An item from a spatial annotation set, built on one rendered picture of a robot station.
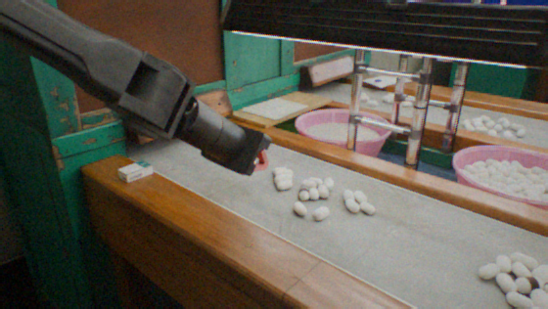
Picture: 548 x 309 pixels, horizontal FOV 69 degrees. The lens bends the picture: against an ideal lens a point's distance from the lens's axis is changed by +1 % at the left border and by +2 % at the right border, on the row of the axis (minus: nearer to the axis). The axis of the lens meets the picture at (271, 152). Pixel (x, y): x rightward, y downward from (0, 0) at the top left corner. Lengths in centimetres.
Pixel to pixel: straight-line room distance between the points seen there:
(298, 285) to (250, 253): 10
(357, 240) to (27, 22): 55
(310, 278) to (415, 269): 17
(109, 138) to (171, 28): 31
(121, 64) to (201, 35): 67
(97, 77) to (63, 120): 50
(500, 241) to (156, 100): 60
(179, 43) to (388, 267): 73
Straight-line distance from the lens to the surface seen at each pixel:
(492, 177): 100
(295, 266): 59
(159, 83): 46
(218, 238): 65
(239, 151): 56
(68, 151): 95
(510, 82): 344
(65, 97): 92
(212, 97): 108
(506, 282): 67
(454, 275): 68
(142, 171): 86
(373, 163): 91
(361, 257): 66
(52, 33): 44
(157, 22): 102
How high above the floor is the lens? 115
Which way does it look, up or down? 24 degrees down
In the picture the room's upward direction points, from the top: straight up
